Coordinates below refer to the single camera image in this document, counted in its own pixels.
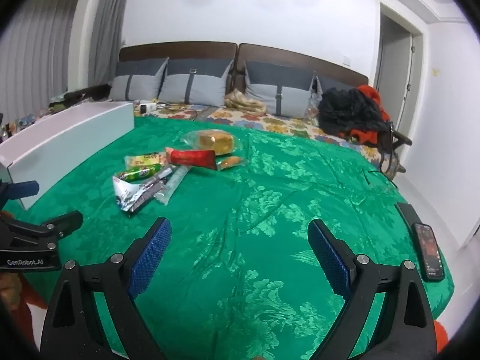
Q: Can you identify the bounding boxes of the left grey pillow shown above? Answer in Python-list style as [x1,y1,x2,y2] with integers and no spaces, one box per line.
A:
[110,58,168,101]

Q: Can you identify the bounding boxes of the silver foil snack packet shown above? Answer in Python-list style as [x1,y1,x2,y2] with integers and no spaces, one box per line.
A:
[112,165,176,214]

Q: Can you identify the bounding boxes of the yellow black snack stick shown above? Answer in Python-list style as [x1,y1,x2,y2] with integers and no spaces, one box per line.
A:
[124,152,166,169]

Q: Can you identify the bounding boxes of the black smartphone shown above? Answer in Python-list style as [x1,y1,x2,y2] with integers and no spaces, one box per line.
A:
[412,223,445,282]

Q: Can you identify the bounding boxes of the small wrapped bun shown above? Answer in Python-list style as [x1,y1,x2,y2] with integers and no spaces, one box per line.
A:
[216,156,246,171]

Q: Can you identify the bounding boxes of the brown headboard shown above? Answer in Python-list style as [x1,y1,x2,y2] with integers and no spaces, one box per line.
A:
[119,41,368,91]

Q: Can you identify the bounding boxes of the floral bedsheet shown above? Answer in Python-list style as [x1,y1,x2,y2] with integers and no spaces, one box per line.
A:
[142,103,383,165]

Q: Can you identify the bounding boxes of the grey curtain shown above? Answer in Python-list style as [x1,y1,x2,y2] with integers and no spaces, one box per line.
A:
[89,0,126,86]

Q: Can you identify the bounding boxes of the orange garment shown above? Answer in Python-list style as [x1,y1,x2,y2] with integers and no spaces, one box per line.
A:
[339,85,391,146]

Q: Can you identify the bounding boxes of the red snack packet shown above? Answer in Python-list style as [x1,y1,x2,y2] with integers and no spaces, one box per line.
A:
[165,147,216,170]

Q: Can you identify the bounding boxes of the operator left hand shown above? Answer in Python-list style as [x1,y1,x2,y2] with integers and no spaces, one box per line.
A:
[0,272,22,312]

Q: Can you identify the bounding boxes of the square cake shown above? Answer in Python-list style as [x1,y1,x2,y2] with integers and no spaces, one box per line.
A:
[181,129,242,156]

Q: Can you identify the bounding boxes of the beige folded cloth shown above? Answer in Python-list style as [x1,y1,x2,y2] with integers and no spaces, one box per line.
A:
[224,88,267,116]

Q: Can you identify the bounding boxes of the middle grey pillow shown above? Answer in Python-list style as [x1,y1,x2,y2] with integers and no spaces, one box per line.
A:
[158,58,233,107]

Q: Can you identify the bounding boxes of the white charger block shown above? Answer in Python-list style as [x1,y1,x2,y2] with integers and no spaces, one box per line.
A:
[134,100,157,116]

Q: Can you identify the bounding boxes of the white door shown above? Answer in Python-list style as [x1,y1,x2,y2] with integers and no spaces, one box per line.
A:
[375,14,413,129]

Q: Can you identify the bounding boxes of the green candy packet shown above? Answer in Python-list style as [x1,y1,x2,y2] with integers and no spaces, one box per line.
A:
[115,164,162,183]

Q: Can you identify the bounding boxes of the grey pillow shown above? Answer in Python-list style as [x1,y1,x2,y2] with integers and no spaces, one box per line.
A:
[316,76,355,95]
[245,61,317,119]
[158,58,233,107]
[110,58,168,101]

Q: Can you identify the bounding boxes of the green patterned bedspread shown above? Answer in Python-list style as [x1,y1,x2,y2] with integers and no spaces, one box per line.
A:
[3,115,456,360]

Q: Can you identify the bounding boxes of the far right grey pillow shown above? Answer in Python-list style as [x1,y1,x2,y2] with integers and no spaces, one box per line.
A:
[316,76,355,95]

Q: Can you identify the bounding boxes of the white cardboard box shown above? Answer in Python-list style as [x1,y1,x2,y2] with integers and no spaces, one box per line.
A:
[1,102,134,210]

